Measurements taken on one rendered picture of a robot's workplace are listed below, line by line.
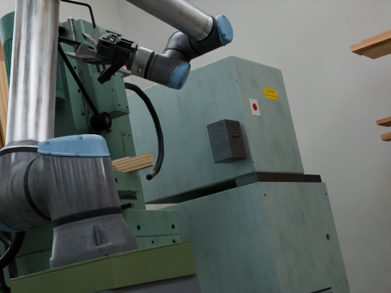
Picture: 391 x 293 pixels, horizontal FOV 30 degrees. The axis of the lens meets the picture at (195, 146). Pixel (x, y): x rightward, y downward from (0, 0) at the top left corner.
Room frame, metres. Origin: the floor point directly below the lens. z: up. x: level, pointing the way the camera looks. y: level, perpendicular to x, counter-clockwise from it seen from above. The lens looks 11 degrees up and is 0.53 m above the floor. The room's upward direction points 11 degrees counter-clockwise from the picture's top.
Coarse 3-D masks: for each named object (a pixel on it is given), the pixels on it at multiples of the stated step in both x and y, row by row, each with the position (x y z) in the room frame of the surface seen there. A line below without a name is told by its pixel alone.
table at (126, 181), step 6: (114, 174) 2.12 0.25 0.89; (120, 174) 2.16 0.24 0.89; (126, 174) 2.19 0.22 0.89; (132, 174) 2.22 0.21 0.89; (120, 180) 2.15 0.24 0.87; (126, 180) 2.18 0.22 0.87; (132, 180) 2.22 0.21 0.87; (120, 186) 2.15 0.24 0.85; (126, 186) 2.18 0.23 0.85; (132, 186) 2.21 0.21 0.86; (120, 192) 2.19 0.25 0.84; (126, 192) 2.21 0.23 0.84; (132, 192) 2.24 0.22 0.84
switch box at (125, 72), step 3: (111, 30) 2.51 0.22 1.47; (114, 30) 2.52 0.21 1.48; (102, 33) 2.52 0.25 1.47; (111, 33) 2.50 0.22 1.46; (120, 33) 2.56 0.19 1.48; (123, 36) 2.58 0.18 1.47; (105, 66) 2.52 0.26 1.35; (108, 66) 2.52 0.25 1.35; (126, 66) 2.56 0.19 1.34; (120, 69) 2.52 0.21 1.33; (123, 69) 2.53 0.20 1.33; (126, 69) 2.55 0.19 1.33; (120, 72) 2.53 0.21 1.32; (123, 72) 2.54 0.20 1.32; (126, 72) 2.55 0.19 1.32; (129, 72) 2.57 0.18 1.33; (123, 75) 2.58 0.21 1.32; (126, 75) 2.58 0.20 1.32; (129, 75) 2.59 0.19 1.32
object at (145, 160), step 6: (138, 156) 2.18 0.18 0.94; (144, 156) 2.17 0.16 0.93; (150, 156) 2.16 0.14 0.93; (120, 162) 2.20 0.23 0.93; (126, 162) 2.20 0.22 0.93; (132, 162) 2.19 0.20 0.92; (138, 162) 2.18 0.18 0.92; (144, 162) 2.17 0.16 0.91; (150, 162) 2.16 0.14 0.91; (120, 168) 2.21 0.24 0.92; (126, 168) 2.20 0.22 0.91; (132, 168) 2.19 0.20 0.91; (138, 168) 2.18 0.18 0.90; (144, 168) 2.19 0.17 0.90
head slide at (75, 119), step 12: (72, 48) 2.44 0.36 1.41; (60, 60) 2.38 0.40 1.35; (72, 60) 2.42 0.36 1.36; (72, 84) 2.40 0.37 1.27; (72, 96) 2.39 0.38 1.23; (60, 108) 2.39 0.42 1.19; (72, 108) 2.38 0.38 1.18; (60, 120) 2.40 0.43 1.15; (72, 120) 2.38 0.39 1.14; (84, 120) 2.43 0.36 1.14; (60, 132) 2.40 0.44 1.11; (72, 132) 2.38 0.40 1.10; (84, 132) 2.42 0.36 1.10
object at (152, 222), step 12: (132, 216) 2.32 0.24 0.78; (144, 216) 2.40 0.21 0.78; (156, 216) 2.47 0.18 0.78; (168, 216) 2.55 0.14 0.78; (36, 228) 2.16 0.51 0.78; (48, 228) 2.14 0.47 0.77; (132, 228) 2.31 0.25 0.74; (144, 228) 2.38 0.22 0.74; (156, 228) 2.45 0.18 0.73; (168, 228) 2.53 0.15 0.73; (0, 240) 2.22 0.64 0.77; (24, 240) 2.18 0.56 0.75; (36, 240) 2.16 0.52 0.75; (48, 240) 2.14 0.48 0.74; (24, 252) 2.18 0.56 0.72; (36, 252) 2.17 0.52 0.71
